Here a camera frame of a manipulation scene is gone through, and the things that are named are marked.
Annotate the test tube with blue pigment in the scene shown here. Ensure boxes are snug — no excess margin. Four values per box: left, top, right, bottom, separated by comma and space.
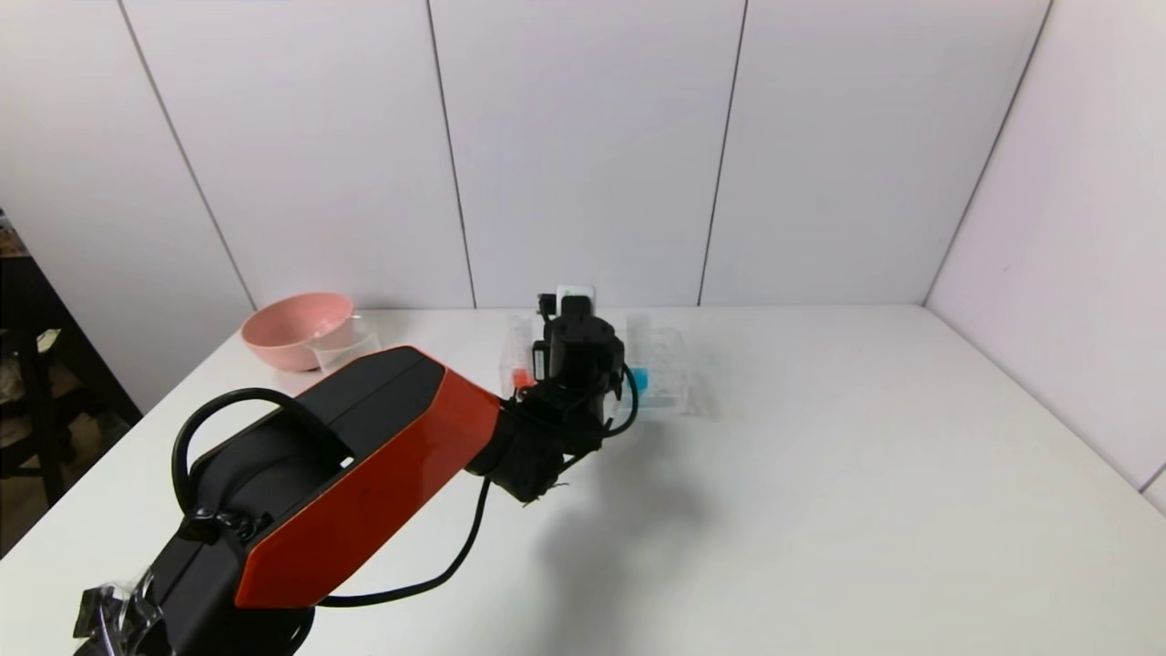
627, 319, 653, 398

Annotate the test tube with red pigment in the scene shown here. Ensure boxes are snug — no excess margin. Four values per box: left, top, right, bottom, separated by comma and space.
510, 314, 537, 395

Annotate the clear acrylic test tube rack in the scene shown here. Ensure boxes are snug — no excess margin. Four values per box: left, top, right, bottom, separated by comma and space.
499, 310, 704, 418

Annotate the clear glass beaker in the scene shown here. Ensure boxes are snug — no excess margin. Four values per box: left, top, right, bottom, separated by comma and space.
310, 316, 383, 375

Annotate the pink bowl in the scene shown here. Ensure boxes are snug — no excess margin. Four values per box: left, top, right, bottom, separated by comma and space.
240, 292, 356, 373

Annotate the dark furniture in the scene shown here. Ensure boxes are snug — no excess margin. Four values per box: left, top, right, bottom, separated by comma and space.
0, 210, 143, 557

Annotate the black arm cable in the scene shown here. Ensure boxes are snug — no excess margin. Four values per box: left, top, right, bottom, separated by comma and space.
171, 388, 357, 517
319, 476, 494, 609

